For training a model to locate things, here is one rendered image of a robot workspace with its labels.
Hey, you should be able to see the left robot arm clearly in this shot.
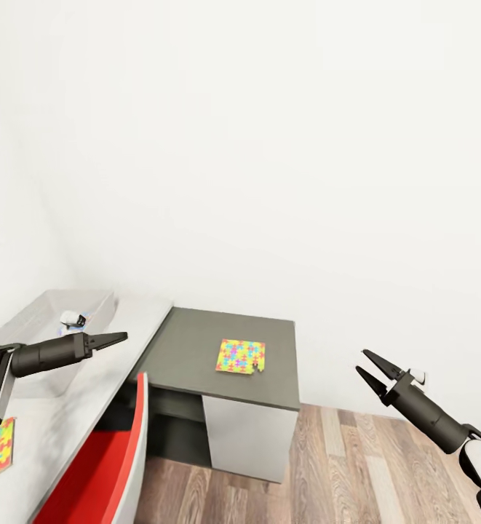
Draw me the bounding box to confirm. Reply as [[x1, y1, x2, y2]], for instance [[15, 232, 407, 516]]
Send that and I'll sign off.
[[0, 311, 128, 425]]

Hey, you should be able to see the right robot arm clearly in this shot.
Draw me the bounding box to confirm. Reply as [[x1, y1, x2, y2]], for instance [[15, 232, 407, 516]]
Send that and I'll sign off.
[[355, 349, 481, 509]]

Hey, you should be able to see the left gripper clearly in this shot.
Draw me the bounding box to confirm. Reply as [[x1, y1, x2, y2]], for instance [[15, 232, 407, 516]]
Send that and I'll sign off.
[[39, 331, 128, 371]]

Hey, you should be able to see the board game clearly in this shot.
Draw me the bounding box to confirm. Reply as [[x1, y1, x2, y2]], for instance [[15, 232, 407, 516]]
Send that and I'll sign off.
[[79, 311, 93, 331]]

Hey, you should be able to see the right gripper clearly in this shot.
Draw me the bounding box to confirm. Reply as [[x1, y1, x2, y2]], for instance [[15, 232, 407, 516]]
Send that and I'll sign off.
[[355, 349, 443, 434]]

